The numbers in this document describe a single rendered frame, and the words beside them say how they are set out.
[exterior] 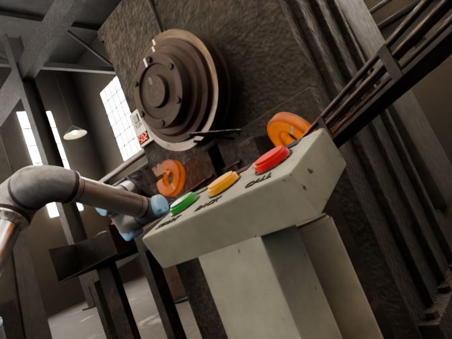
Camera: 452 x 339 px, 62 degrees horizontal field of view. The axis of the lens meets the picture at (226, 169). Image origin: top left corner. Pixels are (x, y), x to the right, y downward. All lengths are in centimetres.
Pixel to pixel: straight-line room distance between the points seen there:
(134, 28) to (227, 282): 166
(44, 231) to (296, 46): 1109
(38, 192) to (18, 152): 1152
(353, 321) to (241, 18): 119
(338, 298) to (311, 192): 24
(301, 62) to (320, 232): 89
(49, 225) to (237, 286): 1174
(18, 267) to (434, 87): 647
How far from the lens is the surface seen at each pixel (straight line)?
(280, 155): 38
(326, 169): 38
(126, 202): 121
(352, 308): 57
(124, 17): 204
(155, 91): 145
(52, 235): 1207
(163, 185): 160
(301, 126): 95
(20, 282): 406
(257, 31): 146
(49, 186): 107
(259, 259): 39
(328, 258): 55
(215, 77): 137
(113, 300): 163
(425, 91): 728
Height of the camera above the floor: 56
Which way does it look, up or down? 8 degrees up
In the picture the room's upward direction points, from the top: 22 degrees counter-clockwise
